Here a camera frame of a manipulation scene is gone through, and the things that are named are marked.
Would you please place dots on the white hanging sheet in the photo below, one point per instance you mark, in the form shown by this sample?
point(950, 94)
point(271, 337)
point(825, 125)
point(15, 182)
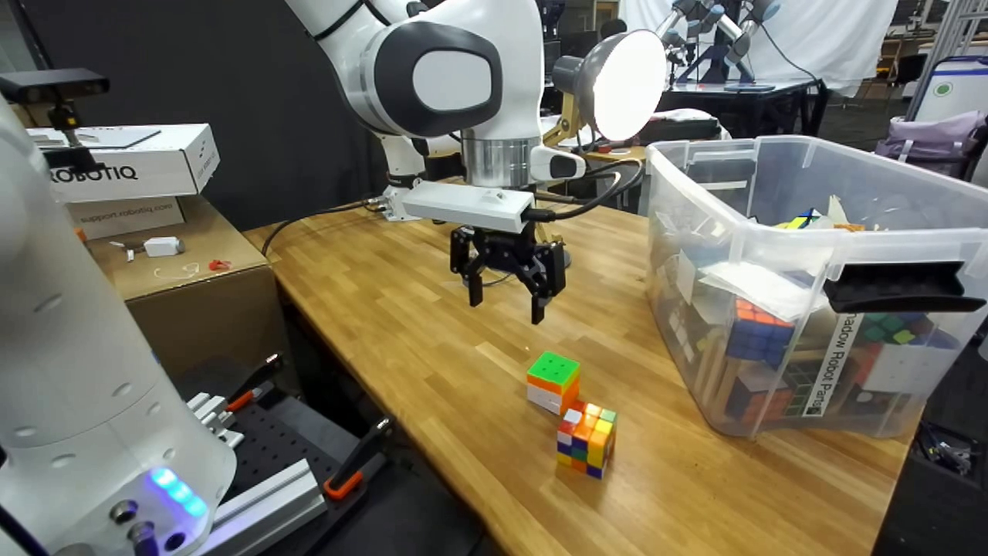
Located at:
point(822, 41)

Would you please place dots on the scrambled multicolour puzzle cube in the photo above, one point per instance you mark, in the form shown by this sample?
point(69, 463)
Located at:
point(586, 440)

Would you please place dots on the small white device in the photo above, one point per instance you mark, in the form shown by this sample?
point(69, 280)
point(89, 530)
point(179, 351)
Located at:
point(160, 248)

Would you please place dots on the black perforated breadboard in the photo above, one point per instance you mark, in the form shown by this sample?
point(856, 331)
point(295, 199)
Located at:
point(402, 512)

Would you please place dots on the blue and orange puzzle cube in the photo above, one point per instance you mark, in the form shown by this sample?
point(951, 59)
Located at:
point(759, 333)

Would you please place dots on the grey background robot gripper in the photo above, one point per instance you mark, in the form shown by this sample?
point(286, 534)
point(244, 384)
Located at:
point(719, 31)

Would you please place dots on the green and red puzzle cube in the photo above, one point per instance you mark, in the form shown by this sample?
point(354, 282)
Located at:
point(553, 377)

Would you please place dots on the white bin label sticker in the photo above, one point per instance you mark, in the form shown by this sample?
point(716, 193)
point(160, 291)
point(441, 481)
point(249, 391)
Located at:
point(831, 365)

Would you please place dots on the white Robotiq carton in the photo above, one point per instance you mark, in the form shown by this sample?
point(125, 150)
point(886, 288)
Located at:
point(135, 159)

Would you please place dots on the clear plastic storage bin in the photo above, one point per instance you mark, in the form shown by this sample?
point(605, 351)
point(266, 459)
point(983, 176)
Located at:
point(742, 206)

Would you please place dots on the aluminium extrusion bar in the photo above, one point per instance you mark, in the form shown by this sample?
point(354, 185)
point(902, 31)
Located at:
point(218, 417)
point(271, 504)

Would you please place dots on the black camera on stand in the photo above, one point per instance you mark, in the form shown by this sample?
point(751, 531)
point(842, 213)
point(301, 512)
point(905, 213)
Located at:
point(49, 83)

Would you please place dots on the gold desk lamp dark shade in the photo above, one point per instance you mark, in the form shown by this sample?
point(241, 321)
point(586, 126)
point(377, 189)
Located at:
point(627, 81)

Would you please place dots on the small red item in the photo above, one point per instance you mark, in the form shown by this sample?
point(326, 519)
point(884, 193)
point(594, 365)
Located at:
point(218, 264)

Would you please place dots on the purple bag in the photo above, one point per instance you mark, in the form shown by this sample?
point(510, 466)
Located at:
point(931, 139)

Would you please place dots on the white storage box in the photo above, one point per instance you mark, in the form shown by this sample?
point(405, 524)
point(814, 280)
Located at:
point(958, 94)

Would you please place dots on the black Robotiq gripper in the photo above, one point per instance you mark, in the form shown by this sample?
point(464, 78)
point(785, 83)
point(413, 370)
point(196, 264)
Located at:
point(510, 251)

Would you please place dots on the white robot with blue light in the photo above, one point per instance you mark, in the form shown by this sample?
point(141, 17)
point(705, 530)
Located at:
point(81, 413)

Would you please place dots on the brown cardboard box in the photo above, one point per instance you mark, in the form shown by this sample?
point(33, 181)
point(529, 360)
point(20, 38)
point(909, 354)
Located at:
point(196, 311)

